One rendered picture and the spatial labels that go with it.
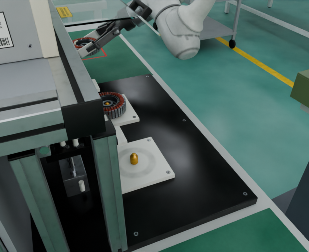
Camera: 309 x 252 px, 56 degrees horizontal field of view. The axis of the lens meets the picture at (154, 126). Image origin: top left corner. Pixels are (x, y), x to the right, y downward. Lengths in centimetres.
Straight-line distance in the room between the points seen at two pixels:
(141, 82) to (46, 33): 68
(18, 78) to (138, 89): 67
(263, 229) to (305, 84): 56
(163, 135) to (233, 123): 143
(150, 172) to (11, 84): 41
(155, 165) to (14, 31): 44
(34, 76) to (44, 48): 5
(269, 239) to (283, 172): 128
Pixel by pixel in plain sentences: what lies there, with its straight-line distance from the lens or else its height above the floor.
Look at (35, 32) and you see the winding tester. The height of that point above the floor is 115.
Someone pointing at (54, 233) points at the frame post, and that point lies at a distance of 49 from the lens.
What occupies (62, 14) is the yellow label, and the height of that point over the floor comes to 107.
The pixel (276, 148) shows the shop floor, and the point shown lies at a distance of 209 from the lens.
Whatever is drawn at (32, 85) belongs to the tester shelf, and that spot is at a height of 111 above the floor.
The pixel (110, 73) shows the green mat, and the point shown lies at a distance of 119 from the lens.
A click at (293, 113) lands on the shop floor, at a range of 249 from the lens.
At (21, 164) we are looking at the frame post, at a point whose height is 104.
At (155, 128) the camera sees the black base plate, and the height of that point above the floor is 77.
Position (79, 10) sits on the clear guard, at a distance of 84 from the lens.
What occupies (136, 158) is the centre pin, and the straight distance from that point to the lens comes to 70.
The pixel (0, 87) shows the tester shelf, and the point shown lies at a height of 111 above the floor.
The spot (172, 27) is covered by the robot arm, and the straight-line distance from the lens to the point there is 96.
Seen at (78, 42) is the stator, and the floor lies 87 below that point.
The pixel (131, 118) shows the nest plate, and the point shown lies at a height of 78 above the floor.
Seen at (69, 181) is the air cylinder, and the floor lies 82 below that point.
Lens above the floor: 129
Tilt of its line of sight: 38 degrees down
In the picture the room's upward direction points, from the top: straight up
